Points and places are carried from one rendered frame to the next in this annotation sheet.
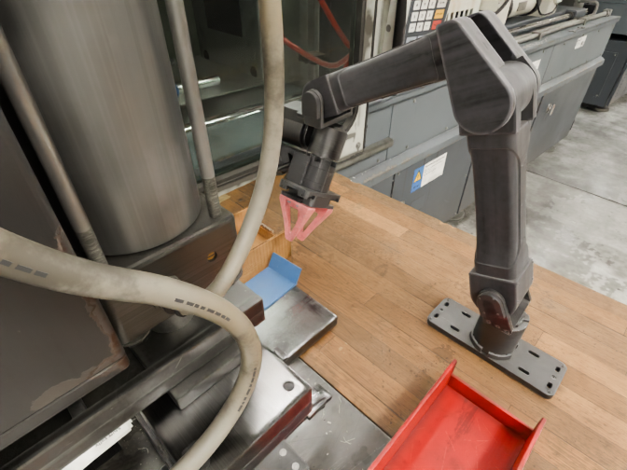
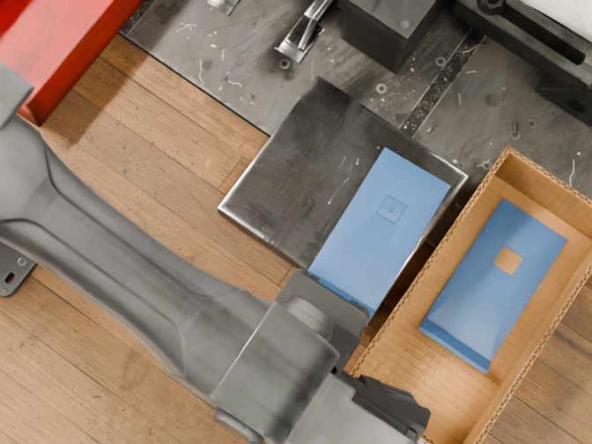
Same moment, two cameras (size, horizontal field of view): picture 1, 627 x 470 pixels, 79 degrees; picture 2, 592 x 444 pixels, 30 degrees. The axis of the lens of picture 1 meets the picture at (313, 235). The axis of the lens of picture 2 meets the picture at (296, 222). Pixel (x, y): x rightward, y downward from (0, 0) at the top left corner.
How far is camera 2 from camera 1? 0.83 m
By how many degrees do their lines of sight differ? 66
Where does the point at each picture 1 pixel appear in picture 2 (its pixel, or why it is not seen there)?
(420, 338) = not seen: hidden behind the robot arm
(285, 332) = (302, 160)
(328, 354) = (225, 150)
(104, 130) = not seen: outside the picture
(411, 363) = (90, 153)
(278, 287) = (339, 255)
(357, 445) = (172, 24)
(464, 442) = (30, 41)
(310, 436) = (236, 25)
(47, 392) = not seen: outside the picture
